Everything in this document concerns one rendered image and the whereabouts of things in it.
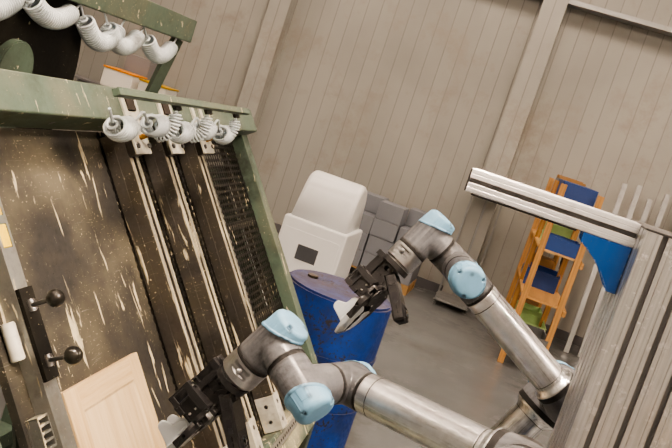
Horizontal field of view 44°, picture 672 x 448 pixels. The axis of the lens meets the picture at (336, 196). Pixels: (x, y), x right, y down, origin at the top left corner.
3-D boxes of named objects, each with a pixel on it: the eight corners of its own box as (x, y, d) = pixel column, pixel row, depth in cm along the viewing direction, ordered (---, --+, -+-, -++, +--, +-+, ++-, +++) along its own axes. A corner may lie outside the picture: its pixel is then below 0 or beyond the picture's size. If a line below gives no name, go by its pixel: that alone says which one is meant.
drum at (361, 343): (351, 442, 532) (402, 296, 521) (328, 482, 467) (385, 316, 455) (257, 403, 545) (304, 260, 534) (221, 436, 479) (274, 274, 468)
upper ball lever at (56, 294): (22, 317, 170) (54, 308, 162) (17, 299, 170) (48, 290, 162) (39, 311, 173) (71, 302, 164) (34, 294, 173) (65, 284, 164)
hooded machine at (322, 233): (276, 302, 807) (320, 167, 791) (335, 325, 790) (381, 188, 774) (248, 313, 739) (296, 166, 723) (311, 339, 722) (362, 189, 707)
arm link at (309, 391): (357, 396, 143) (324, 346, 148) (316, 401, 134) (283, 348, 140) (330, 423, 146) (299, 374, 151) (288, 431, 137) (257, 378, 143)
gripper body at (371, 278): (350, 290, 196) (386, 254, 196) (374, 314, 192) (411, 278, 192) (341, 281, 189) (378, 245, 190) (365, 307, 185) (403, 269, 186)
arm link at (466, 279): (577, 455, 179) (436, 286, 174) (563, 434, 189) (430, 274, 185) (620, 422, 178) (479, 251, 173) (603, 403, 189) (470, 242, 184)
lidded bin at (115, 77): (142, 96, 1189) (147, 78, 1186) (128, 94, 1149) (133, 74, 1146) (112, 86, 1200) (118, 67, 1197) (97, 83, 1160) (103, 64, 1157)
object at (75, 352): (40, 372, 170) (72, 366, 162) (34, 355, 170) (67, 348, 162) (56, 366, 173) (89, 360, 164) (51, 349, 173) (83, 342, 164)
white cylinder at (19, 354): (-4, 326, 166) (7, 364, 166) (8, 322, 166) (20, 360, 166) (4, 323, 169) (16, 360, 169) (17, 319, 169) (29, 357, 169)
